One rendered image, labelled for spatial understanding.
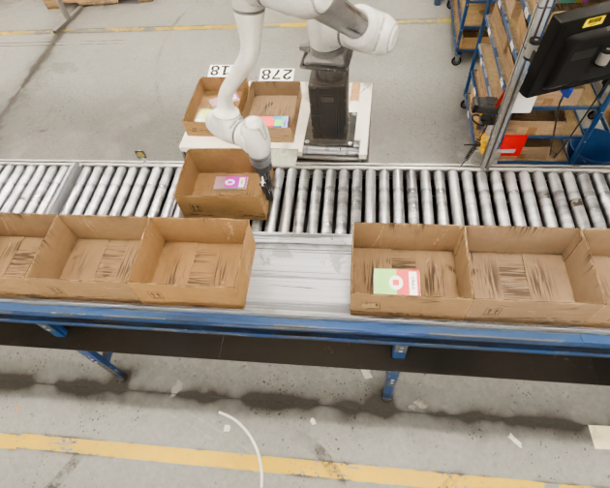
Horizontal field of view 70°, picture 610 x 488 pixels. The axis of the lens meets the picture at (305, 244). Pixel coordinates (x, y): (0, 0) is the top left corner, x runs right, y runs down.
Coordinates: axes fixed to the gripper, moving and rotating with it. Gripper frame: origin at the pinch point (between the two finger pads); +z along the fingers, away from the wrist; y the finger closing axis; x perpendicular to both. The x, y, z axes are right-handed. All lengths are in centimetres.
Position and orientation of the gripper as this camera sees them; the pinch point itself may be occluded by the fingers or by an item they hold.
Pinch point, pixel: (268, 194)
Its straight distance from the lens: 196.9
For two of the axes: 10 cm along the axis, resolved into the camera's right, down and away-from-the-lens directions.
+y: 0.9, -8.3, 5.5
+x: -9.9, -0.3, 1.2
